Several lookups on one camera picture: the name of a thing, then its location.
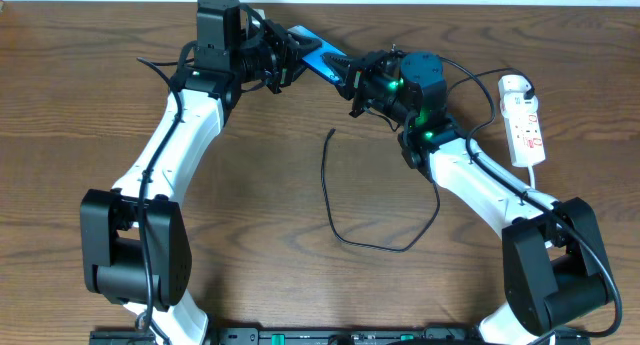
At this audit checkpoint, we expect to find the blue Galaxy smartphone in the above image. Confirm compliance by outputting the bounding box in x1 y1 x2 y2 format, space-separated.
288 25 347 85

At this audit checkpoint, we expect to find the black USB charging cable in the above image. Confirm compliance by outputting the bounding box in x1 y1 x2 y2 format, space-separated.
320 67 536 254

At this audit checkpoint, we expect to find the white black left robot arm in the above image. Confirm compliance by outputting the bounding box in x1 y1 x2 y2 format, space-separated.
80 0 321 344

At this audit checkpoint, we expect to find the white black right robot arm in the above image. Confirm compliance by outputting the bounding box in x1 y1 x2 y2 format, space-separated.
322 50 622 344

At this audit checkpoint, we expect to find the white USB charger plug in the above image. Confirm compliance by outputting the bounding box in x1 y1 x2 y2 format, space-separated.
500 92 538 118

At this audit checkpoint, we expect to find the white power strip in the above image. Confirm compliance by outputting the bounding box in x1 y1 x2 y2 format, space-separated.
498 74 546 168

